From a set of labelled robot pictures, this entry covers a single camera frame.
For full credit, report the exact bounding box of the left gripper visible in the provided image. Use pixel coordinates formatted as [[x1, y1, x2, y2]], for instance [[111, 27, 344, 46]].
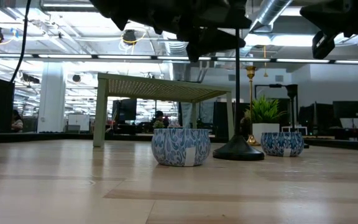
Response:
[[88, 0, 253, 62]]

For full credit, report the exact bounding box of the gold candlestick holder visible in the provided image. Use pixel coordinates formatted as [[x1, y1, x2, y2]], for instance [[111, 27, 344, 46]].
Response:
[[244, 65, 260, 147]]

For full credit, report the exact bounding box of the black monitor on arm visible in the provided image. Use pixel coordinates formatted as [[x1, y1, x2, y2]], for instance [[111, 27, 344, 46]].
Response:
[[333, 100, 358, 119]]

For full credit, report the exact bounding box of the hanging brass pendant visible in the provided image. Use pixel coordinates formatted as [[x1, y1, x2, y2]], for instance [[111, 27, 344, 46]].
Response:
[[262, 45, 269, 78]]

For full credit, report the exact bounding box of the green perforated metal riser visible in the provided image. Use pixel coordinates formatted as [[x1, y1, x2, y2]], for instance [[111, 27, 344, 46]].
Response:
[[93, 72, 235, 149]]

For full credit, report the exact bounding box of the pair of black monitors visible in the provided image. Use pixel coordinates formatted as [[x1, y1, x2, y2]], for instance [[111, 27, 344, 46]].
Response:
[[298, 102, 334, 128]]

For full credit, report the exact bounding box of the black cabinet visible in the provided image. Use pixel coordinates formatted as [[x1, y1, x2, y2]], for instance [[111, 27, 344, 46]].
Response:
[[213, 101, 251, 139]]

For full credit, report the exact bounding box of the green plant in white pot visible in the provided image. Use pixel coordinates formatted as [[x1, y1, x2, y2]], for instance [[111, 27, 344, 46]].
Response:
[[244, 95, 288, 143]]

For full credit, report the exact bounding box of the person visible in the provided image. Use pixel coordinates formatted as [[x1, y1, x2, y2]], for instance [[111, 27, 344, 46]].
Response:
[[11, 109, 24, 133], [152, 110, 167, 129]]

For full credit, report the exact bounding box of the black monitor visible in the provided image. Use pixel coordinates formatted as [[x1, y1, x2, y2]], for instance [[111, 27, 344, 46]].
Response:
[[112, 98, 138, 122]]

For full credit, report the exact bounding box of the white cabinet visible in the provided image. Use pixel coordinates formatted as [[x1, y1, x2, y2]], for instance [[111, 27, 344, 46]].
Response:
[[68, 113, 91, 133]]

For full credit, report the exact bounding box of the white building column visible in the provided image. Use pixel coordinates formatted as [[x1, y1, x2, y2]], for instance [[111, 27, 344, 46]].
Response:
[[37, 62, 67, 134]]

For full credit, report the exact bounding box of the ribbed silver air duct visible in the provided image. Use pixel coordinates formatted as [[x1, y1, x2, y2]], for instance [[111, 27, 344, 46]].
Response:
[[166, 40, 188, 56]]

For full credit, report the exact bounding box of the smooth silver air duct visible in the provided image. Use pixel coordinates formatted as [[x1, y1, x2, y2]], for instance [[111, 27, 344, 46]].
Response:
[[249, 0, 293, 32]]

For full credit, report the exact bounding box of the thin black frame stand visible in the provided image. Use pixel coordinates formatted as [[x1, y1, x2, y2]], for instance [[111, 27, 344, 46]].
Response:
[[254, 83, 298, 131]]

